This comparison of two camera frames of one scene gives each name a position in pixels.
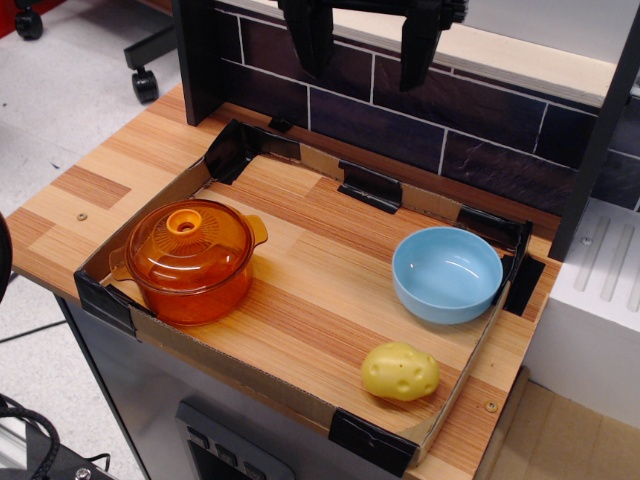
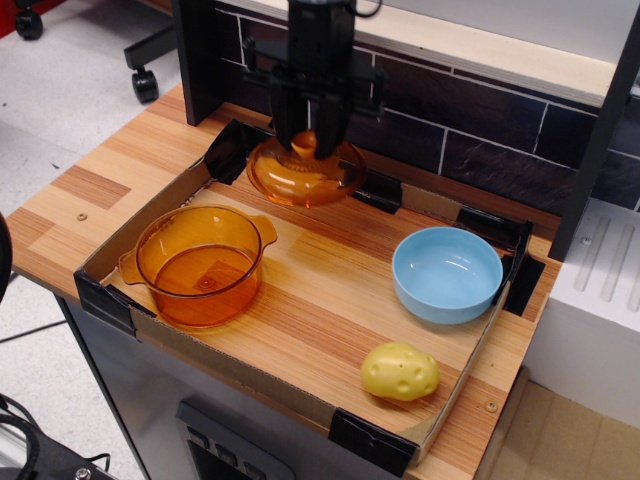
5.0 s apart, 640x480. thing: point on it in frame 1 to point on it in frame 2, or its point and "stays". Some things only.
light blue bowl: [447, 275] stays
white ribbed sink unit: [587, 347] stays
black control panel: [216, 449] stays
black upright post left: [201, 59] stays
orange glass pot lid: [189, 246] to [299, 178]
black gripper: [310, 23] to [320, 56]
